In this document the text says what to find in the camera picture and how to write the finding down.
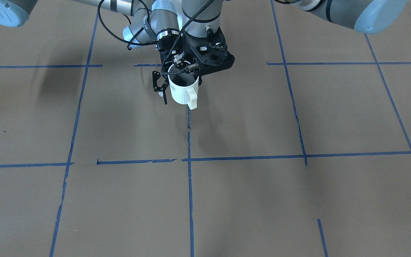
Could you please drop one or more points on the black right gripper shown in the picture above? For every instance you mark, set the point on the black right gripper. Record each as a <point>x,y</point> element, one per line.
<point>167,51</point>

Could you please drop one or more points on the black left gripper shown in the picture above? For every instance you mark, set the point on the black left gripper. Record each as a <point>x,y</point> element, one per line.
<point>179,63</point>

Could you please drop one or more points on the white ribbed mug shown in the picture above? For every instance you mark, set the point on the white ribbed mug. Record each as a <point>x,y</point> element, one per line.
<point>184,89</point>

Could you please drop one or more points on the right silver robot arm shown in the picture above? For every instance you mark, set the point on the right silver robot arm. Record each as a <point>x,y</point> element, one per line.
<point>154,21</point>

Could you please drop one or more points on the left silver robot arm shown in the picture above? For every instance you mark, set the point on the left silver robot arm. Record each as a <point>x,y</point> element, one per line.
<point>201,18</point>

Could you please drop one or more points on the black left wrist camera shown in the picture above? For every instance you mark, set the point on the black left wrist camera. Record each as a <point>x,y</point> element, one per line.
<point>216,55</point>

